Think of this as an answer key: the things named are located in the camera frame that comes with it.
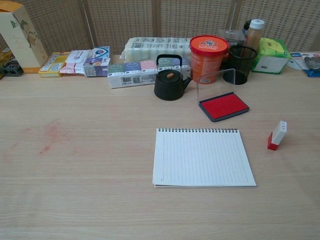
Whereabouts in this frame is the small purple box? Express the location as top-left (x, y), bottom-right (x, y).
top-left (82, 57), bottom-right (111, 78)

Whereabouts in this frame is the white spiral lined notebook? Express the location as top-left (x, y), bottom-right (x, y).
top-left (151, 127), bottom-right (258, 189)

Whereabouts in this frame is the blue and white box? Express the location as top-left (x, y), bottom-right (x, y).
top-left (86, 45), bottom-right (111, 61)

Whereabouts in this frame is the wooden folding screen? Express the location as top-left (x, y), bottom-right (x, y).
top-left (0, 0), bottom-right (320, 60)

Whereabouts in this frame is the red ink pad clear lid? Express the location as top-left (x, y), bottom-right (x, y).
top-left (196, 67), bottom-right (250, 123)

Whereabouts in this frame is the clear plastic box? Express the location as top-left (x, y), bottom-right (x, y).
top-left (217, 29), bottom-right (247, 48)

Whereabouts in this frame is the colourful pocket tissue multipack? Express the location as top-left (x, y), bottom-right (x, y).
top-left (107, 59), bottom-right (192, 90)

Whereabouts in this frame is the long clear-wrapped tissue pack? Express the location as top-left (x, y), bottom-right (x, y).
top-left (119, 36), bottom-right (192, 63)

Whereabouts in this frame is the black mesh pen holder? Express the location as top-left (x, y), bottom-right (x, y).
top-left (222, 45), bottom-right (258, 86)

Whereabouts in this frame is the yellow cardboard box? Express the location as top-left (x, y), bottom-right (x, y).
top-left (38, 51), bottom-right (72, 78)

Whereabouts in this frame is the orange snack tub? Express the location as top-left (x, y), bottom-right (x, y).
top-left (189, 34), bottom-right (230, 85)

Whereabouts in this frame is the brown bottle white cap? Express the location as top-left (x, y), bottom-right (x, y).
top-left (245, 19), bottom-right (266, 50)

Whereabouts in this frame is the pink wet wipes pack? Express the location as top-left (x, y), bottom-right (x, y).
top-left (59, 49), bottom-right (93, 77)

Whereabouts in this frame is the black teapot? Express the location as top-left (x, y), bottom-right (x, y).
top-left (153, 54), bottom-right (193, 102)

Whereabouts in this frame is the red and white stamp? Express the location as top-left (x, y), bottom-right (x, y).
top-left (267, 120), bottom-right (288, 151)

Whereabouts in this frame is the gold foil packet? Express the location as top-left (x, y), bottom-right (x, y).
top-left (0, 48), bottom-right (15, 65)

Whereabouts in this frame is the tall cream gift box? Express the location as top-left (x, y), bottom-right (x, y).
top-left (0, 0), bottom-right (50, 74)

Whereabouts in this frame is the green tissue box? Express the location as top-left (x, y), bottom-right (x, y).
top-left (251, 37), bottom-right (292, 75)

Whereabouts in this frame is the blue blister card pack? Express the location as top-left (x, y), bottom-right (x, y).
top-left (289, 51), bottom-right (320, 78)

